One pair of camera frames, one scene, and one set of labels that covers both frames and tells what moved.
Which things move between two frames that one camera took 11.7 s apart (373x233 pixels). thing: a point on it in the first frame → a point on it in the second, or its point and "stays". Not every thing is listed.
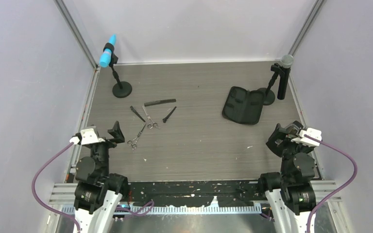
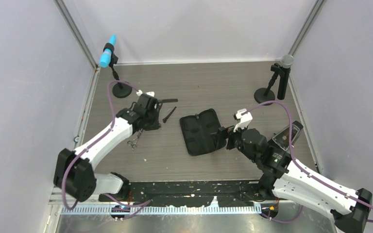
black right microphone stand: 269,95 stays
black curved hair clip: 169,114 stays
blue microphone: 105,58 stays
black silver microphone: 286,61 stays
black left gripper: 118,136 → 156,125
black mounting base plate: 227,193 stays
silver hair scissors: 132,142 stays
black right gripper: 279,131 → 224,133
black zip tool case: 243,106 → 196,130
